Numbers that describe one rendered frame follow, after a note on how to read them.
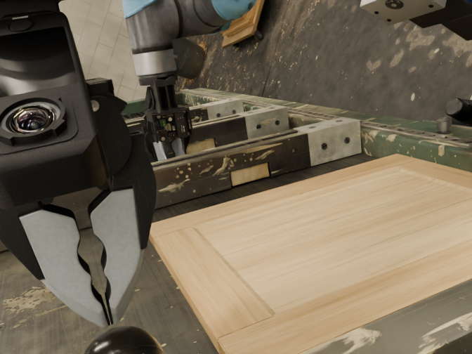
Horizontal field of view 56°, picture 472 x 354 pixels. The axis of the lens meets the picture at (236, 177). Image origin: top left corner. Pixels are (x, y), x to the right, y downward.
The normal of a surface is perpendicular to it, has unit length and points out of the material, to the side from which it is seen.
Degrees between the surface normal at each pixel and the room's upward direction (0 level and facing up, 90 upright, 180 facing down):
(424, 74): 0
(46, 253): 90
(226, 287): 59
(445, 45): 0
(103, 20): 90
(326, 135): 90
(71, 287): 90
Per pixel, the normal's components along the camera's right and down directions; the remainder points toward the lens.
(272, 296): -0.14, -0.94
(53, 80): 0.02, -0.70
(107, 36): 0.44, 0.06
